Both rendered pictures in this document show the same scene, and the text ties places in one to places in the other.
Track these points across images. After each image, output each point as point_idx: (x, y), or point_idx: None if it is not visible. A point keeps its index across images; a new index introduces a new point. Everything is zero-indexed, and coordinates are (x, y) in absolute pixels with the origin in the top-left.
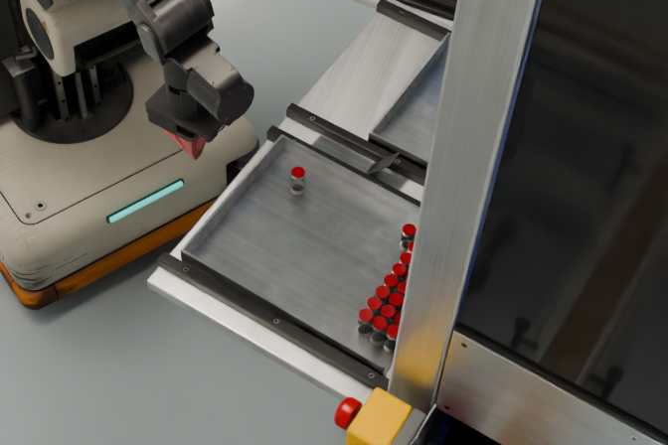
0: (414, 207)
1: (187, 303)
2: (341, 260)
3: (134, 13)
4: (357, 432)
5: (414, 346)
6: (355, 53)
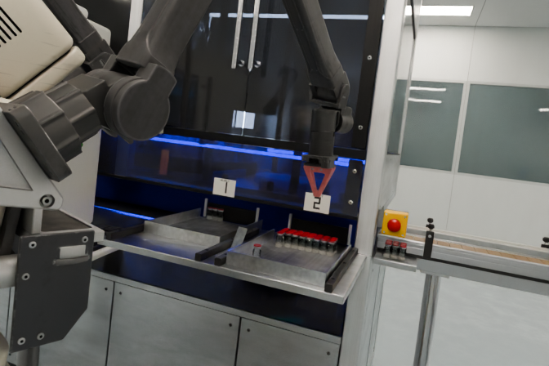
0: (263, 234)
1: (348, 287)
2: (295, 256)
3: (340, 82)
4: (407, 214)
5: (382, 178)
6: (145, 246)
